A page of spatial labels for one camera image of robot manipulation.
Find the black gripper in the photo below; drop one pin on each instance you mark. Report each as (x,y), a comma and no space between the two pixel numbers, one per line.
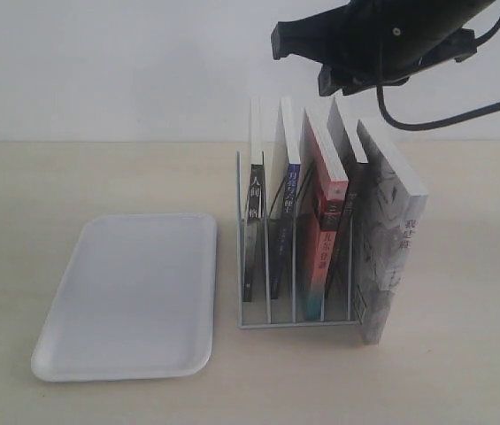
(370,42)

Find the red and teal book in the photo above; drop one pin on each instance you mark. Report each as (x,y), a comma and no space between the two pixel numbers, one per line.
(324,199)

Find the dark blue moon book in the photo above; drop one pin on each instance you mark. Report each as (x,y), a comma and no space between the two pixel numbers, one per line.
(284,178)

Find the grey white illustrated book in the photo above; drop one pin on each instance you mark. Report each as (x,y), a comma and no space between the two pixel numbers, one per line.
(392,201)

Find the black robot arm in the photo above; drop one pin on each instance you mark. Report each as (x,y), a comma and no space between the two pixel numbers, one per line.
(365,44)

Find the dark brown spine book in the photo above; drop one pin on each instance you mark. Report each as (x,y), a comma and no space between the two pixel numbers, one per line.
(342,125)

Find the black spine book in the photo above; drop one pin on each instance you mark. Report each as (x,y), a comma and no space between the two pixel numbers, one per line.
(254,201)

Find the white plastic tray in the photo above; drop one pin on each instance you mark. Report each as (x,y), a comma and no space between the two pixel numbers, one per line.
(136,301)

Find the white wire book rack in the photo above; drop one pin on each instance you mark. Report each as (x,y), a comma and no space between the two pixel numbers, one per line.
(286,311)

